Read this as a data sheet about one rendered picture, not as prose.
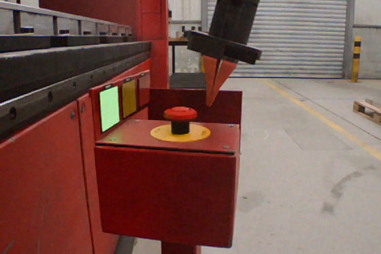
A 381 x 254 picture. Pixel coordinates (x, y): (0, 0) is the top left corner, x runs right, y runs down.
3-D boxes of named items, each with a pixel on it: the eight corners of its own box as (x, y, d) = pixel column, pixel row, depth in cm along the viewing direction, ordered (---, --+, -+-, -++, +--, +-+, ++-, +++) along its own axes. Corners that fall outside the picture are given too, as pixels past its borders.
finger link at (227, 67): (183, 92, 50) (198, 35, 48) (225, 105, 49) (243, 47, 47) (172, 101, 44) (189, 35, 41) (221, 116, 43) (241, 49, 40)
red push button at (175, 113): (193, 144, 35) (194, 113, 35) (160, 141, 36) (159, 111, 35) (199, 133, 39) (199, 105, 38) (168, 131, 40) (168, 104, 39)
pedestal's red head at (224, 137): (231, 250, 34) (239, 93, 30) (101, 233, 37) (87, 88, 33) (239, 176, 53) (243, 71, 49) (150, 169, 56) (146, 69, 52)
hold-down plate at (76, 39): (68, 46, 75) (67, 35, 75) (47, 47, 75) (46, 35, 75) (100, 44, 104) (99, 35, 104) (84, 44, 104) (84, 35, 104)
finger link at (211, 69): (196, 96, 50) (213, 39, 47) (240, 109, 49) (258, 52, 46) (188, 105, 43) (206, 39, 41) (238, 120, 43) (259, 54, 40)
